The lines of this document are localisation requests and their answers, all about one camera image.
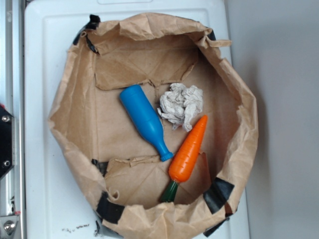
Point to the aluminium frame rail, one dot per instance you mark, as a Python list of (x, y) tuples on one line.
[(12, 186)]

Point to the blue plastic toy bottle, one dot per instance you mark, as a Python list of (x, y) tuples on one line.
[(145, 119)]

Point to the orange toy carrot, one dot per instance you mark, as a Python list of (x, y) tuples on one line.
[(185, 159)]

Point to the white plastic bin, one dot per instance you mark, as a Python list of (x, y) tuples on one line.
[(55, 206)]

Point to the black metal bracket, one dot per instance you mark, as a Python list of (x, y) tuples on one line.
[(6, 141)]

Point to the brown paper bag liner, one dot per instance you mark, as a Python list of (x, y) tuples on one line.
[(118, 172)]

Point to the white paper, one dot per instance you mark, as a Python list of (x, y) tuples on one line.
[(180, 105)]

